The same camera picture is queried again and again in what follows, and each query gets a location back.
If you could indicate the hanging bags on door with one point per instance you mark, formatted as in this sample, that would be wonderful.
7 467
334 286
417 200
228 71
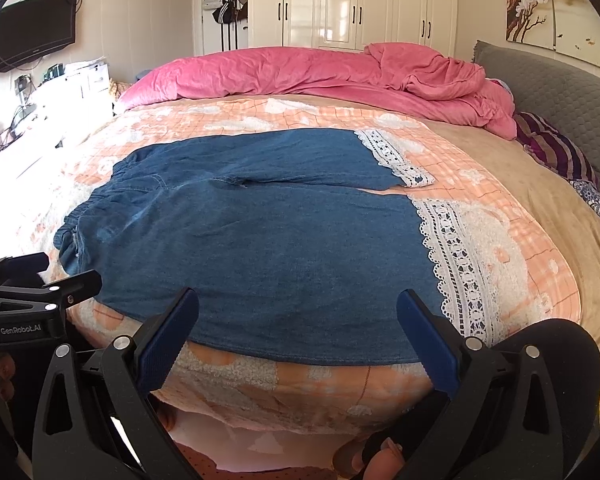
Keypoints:
225 25

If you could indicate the right hand red nails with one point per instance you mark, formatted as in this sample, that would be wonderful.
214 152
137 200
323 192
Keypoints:
384 465

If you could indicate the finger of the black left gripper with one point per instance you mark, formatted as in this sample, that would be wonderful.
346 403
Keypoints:
60 294
23 270

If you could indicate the grey quilted headboard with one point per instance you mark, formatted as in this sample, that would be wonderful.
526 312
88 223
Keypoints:
569 98

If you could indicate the pink duvet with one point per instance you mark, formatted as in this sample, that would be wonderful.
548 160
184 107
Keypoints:
407 78

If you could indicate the blue denim pants lace hem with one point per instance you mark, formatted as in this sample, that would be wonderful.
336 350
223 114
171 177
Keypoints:
297 243

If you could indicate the orange white bear blanket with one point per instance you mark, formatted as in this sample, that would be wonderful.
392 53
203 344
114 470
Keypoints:
243 391

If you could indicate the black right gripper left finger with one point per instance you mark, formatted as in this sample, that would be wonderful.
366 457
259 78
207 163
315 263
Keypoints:
95 419

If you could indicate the white cluttered desk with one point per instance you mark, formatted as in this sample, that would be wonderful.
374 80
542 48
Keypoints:
61 113

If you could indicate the floral wall painting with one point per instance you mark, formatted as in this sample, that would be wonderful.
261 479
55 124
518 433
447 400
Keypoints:
567 27

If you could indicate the white glossy wardrobe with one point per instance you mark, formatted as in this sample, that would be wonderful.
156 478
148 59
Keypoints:
352 24

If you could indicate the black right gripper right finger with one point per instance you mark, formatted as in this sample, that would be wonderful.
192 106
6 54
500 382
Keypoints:
501 419

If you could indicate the left hand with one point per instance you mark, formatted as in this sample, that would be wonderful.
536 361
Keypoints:
7 372

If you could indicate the tan bed sheet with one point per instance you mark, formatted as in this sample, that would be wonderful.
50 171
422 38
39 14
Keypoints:
555 209

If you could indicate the purple striped pillow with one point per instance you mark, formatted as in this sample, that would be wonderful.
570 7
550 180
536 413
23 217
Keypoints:
552 149

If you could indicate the black wall television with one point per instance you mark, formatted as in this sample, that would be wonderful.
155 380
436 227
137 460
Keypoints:
30 29

